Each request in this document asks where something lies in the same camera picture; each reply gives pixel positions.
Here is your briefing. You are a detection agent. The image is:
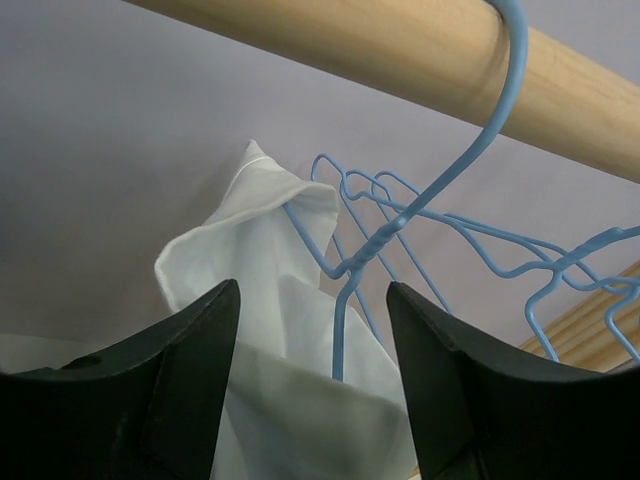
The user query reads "light blue skirt hanger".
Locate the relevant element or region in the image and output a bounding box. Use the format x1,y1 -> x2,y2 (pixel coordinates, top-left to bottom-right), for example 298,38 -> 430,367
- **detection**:
338,169 -> 640,361

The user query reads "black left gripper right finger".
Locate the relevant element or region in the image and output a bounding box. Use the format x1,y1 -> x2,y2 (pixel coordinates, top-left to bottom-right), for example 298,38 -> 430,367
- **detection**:
386,282 -> 639,479

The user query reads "light blue dark-denim hanger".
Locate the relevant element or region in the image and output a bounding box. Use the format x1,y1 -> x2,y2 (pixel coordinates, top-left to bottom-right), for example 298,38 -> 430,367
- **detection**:
311,154 -> 451,340

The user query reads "white shirt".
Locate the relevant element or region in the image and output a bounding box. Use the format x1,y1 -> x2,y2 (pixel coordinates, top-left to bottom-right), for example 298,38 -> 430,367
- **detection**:
0,138 -> 417,480

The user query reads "light blue shirt hanger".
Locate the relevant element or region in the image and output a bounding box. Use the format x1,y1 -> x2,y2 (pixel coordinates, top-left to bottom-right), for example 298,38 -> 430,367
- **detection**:
282,0 -> 530,382

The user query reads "light blue grey-skirt hanger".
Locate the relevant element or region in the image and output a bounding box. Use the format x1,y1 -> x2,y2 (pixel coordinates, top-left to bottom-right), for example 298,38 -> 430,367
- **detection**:
392,209 -> 639,372

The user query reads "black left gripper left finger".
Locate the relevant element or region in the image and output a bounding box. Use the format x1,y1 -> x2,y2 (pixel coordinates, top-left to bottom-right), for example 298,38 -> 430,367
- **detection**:
1,279 -> 240,479

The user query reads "wooden clothes rack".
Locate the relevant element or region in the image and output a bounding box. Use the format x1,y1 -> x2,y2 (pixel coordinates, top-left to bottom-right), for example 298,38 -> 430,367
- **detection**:
144,1 -> 639,378

